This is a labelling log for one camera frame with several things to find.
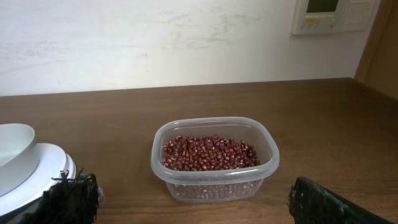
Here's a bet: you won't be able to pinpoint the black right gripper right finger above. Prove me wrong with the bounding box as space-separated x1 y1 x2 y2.
288 177 392 224

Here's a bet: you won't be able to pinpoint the white wall control panel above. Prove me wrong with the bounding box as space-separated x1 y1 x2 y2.
291 0 376 35

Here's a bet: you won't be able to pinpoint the white round bowl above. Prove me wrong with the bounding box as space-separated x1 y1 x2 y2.
1 123 40 196

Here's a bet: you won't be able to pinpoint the red adzuki beans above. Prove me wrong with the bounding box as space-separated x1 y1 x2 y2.
161 135 261 172

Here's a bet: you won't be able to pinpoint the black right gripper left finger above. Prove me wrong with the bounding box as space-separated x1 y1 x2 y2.
20 169 101 224

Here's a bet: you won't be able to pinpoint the white digital kitchen scale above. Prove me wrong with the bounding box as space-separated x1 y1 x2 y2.
1 143 76 215

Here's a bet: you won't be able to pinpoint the clear plastic container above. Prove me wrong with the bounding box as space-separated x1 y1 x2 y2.
150 116 280 203

